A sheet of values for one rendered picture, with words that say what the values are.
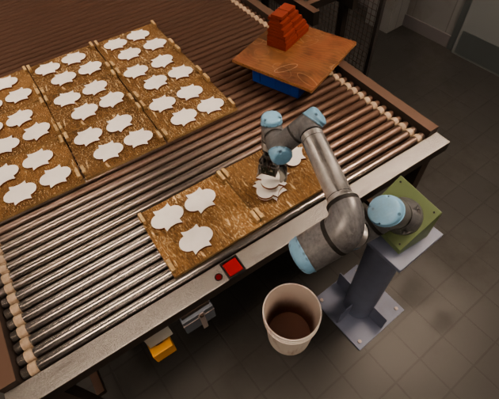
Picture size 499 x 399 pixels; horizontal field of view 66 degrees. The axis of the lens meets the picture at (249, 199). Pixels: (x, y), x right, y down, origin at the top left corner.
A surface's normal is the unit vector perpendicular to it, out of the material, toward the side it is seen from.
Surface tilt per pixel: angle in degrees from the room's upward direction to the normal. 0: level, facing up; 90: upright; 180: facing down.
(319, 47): 0
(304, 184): 0
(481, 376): 0
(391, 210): 36
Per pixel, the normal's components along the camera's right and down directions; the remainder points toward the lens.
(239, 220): -0.04, -0.59
